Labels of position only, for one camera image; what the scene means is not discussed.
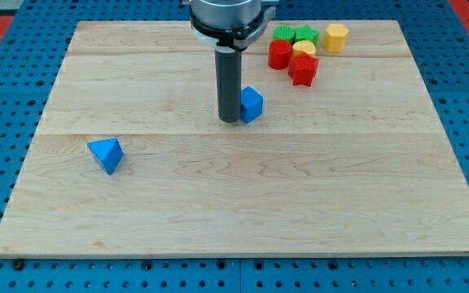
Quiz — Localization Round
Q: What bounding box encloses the red cylinder block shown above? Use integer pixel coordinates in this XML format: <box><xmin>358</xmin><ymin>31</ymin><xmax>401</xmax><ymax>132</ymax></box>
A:
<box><xmin>268</xmin><ymin>39</ymin><xmax>292</xmax><ymax>70</ymax></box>

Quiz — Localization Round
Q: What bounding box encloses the light wooden board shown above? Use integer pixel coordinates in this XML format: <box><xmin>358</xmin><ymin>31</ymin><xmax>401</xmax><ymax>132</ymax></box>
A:
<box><xmin>0</xmin><ymin>20</ymin><xmax>469</xmax><ymax>259</ymax></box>

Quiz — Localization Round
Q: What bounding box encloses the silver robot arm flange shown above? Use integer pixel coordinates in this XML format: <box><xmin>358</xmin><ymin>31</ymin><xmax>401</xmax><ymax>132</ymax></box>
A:
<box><xmin>188</xmin><ymin>0</ymin><xmax>276</xmax><ymax>53</ymax></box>

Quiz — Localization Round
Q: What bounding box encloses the red star block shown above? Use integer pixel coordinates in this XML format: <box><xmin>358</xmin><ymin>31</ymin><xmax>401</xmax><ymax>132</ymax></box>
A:
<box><xmin>288</xmin><ymin>53</ymin><xmax>319</xmax><ymax>86</ymax></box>

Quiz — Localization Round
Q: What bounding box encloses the green circle block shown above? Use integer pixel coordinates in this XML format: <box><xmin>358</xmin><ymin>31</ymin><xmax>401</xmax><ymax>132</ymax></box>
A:
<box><xmin>273</xmin><ymin>25</ymin><xmax>296</xmax><ymax>45</ymax></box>

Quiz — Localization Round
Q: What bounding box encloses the yellow hexagon block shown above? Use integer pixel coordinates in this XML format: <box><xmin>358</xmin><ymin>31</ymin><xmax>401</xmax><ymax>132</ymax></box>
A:
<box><xmin>322</xmin><ymin>24</ymin><xmax>349</xmax><ymax>53</ymax></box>

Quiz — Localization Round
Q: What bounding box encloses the blue cube block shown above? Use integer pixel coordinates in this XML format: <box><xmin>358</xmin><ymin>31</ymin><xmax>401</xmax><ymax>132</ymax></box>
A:
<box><xmin>240</xmin><ymin>86</ymin><xmax>264</xmax><ymax>124</ymax></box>

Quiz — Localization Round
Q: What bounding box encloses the yellow heart block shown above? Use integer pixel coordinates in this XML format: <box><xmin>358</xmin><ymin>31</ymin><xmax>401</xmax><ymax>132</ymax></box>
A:
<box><xmin>291</xmin><ymin>40</ymin><xmax>316</xmax><ymax>58</ymax></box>

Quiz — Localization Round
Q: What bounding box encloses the green star block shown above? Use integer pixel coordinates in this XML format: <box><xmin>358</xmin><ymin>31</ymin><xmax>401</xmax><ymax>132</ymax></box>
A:
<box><xmin>295</xmin><ymin>24</ymin><xmax>319</xmax><ymax>45</ymax></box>

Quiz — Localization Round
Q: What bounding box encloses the blue triangle block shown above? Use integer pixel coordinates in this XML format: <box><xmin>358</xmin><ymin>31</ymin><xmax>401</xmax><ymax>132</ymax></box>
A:
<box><xmin>87</xmin><ymin>138</ymin><xmax>124</xmax><ymax>175</ymax></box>

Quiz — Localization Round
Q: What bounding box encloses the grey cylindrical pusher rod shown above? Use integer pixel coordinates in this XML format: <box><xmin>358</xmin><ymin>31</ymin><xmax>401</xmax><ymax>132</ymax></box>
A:
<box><xmin>215</xmin><ymin>51</ymin><xmax>242</xmax><ymax>123</ymax></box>

